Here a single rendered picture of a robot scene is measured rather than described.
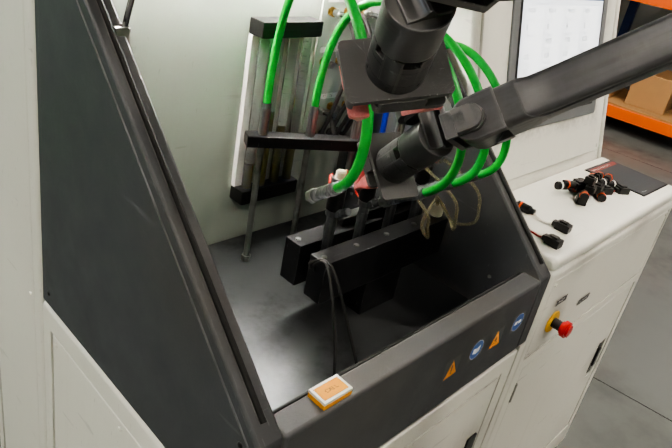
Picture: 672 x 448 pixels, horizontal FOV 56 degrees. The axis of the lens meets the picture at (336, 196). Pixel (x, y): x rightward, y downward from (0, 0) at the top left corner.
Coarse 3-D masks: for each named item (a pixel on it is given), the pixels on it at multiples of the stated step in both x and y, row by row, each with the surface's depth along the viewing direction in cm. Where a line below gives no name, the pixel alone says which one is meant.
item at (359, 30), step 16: (288, 0) 99; (352, 0) 79; (288, 16) 102; (352, 16) 78; (272, 48) 106; (272, 64) 107; (272, 80) 109; (368, 128) 76; (368, 144) 77; (352, 176) 80; (336, 192) 85
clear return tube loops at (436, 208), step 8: (432, 176) 114; (472, 184) 116; (448, 192) 112; (416, 200) 107; (440, 200) 121; (456, 200) 111; (480, 200) 116; (424, 208) 106; (432, 208) 123; (440, 208) 123; (456, 208) 111; (480, 208) 116; (424, 216) 115; (440, 216) 124; (448, 216) 119; (456, 216) 112; (456, 224) 113; (464, 224) 119; (472, 224) 119; (424, 232) 110
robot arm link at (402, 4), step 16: (384, 0) 48; (400, 0) 48; (416, 0) 48; (384, 16) 49; (400, 16) 48; (416, 16) 48; (432, 16) 48; (448, 16) 48; (384, 32) 50; (400, 32) 48; (416, 32) 48; (432, 32) 48; (384, 48) 52; (400, 48) 50; (416, 48) 50; (432, 48) 51
